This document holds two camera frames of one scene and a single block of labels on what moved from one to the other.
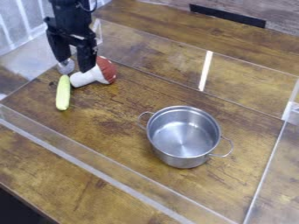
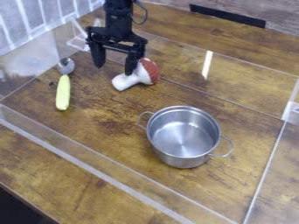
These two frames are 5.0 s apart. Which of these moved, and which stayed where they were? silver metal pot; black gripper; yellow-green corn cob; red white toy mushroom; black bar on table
Moved: red white toy mushroom; black gripper
Stayed: black bar on table; yellow-green corn cob; silver metal pot
